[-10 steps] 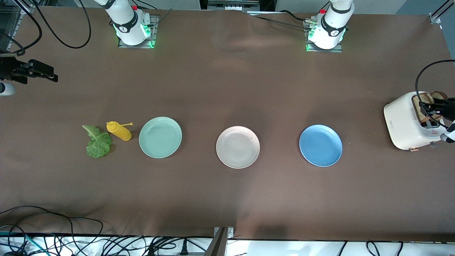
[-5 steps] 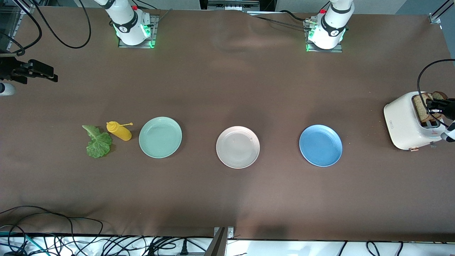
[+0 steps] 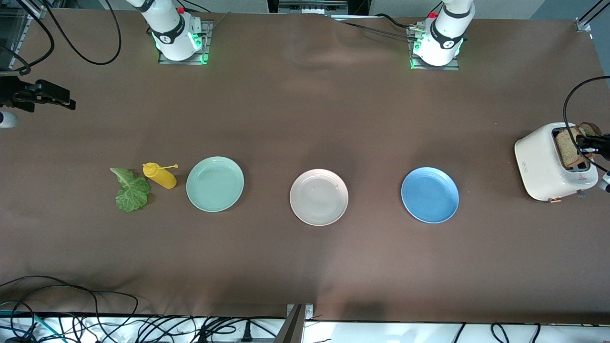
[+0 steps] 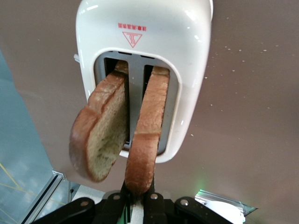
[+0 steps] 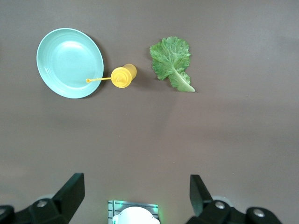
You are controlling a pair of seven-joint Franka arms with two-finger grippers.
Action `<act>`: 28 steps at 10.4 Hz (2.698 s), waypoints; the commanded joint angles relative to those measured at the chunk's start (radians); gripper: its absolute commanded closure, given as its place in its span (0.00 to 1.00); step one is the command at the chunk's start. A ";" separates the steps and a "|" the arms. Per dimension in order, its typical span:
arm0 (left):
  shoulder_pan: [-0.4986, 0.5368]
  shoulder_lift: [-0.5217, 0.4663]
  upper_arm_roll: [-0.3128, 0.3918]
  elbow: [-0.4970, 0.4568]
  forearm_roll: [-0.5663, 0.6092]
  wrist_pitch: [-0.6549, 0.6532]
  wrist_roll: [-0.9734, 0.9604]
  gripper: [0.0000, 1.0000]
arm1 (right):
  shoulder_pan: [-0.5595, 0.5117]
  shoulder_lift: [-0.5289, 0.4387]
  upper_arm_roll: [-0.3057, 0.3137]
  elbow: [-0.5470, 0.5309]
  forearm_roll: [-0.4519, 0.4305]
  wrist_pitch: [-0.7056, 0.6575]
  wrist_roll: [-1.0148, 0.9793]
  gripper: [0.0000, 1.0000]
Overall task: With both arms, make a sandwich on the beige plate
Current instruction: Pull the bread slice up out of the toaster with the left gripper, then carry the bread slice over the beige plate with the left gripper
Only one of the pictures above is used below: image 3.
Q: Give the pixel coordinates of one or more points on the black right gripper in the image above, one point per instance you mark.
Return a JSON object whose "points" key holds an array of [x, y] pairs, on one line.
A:
{"points": [[9, 91]]}

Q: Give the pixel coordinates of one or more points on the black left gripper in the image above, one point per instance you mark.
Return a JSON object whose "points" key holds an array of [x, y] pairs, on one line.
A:
{"points": [[601, 144]]}

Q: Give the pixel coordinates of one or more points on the brown bread slice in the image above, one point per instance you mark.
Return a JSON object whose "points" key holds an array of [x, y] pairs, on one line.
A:
{"points": [[591, 128], [567, 148]]}

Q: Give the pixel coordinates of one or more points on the green lettuce leaf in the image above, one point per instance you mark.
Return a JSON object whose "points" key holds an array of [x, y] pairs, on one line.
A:
{"points": [[131, 190]]}

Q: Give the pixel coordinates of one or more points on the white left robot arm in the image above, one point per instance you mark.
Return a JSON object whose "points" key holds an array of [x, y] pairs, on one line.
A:
{"points": [[445, 35]]}

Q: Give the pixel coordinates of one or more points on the blue plate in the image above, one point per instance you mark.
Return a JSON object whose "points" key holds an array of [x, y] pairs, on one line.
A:
{"points": [[430, 195]]}

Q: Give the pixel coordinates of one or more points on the mint green plate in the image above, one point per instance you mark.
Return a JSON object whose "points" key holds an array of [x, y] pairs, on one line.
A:
{"points": [[215, 184]]}

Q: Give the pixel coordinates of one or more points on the beige plate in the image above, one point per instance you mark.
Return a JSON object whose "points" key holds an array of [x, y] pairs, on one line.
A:
{"points": [[319, 197]]}

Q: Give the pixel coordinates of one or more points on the white toaster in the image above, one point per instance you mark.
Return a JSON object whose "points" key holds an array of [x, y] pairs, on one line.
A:
{"points": [[538, 162]]}

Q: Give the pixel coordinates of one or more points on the yellow mustard squeeze bottle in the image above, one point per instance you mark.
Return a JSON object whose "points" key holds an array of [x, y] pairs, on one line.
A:
{"points": [[162, 176]]}

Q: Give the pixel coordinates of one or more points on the grey power strip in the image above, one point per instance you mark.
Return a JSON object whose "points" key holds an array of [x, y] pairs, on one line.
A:
{"points": [[312, 5]]}

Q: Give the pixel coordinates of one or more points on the black power plug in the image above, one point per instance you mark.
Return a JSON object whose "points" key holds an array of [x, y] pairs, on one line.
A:
{"points": [[247, 333]]}

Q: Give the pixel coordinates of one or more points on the aluminium frame rail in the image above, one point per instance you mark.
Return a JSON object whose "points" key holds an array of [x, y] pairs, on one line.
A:
{"points": [[37, 11]]}

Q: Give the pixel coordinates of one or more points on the aluminium corner bracket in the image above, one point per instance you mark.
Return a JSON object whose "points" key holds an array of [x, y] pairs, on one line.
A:
{"points": [[582, 24]]}

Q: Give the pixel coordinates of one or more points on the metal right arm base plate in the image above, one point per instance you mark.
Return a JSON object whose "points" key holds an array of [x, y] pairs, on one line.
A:
{"points": [[206, 43]]}

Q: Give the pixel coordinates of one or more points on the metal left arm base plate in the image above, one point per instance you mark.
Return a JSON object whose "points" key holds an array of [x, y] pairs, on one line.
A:
{"points": [[433, 67]]}

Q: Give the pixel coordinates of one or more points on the metal frame bracket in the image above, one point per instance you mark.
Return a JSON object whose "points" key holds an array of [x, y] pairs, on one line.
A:
{"points": [[299, 312]]}

